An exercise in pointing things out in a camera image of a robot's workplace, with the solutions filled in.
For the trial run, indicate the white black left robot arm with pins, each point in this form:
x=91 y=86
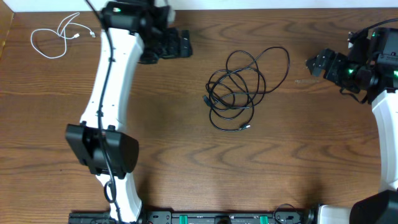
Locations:
x=132 y=33

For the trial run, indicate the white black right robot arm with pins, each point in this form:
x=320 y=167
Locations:
x=370 y=66

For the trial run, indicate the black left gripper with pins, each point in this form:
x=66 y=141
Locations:
x=175 y=48

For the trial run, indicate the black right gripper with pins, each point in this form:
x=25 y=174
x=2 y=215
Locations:
x=336 y=60

